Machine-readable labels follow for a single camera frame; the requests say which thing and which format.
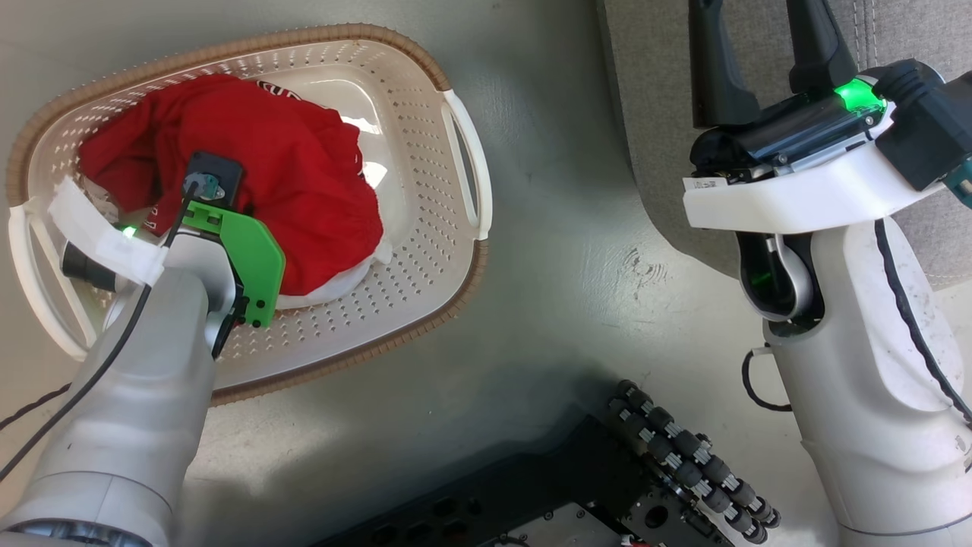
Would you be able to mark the black robot base chassis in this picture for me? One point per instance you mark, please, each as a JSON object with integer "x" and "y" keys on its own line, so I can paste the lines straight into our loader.
{"x": 547, "y": 486}

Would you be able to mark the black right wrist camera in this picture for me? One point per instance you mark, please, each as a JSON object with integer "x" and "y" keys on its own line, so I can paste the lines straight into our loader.
{"x": 923, "y": 121}

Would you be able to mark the black roller omni wheel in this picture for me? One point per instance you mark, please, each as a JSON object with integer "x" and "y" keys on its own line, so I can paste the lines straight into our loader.
{"x": 691, "y": 463}

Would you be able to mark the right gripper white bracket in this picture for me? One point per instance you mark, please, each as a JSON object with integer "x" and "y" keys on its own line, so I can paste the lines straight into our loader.
{"x": 790, "y": 197}

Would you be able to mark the white perforated plastic laundry basket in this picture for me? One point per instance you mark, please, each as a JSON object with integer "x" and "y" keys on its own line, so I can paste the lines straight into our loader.
{"x": 425, "y": 251}

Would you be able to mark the grey fabric sofa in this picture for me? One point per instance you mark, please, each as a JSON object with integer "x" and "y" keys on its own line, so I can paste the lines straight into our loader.
{"x": 653, "y": 114}

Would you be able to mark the left gripper green bracket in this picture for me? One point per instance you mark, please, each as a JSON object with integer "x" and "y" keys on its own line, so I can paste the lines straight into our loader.
{"x": 254, "y": 258}

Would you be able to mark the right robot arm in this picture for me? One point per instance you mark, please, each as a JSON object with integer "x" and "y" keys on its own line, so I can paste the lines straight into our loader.
{"x": 858, "y": 395}

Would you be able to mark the red and white jersey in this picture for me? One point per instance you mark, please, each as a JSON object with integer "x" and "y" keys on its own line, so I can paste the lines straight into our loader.
{"x": 304, "y": 182}

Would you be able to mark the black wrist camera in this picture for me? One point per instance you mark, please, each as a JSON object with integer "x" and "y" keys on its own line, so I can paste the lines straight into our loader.
{"x": 216, "y": 175}
{"x": 923, "y": 121}

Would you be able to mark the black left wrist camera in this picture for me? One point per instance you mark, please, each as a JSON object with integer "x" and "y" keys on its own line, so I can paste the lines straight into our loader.
{"x": 216, "y": 175}

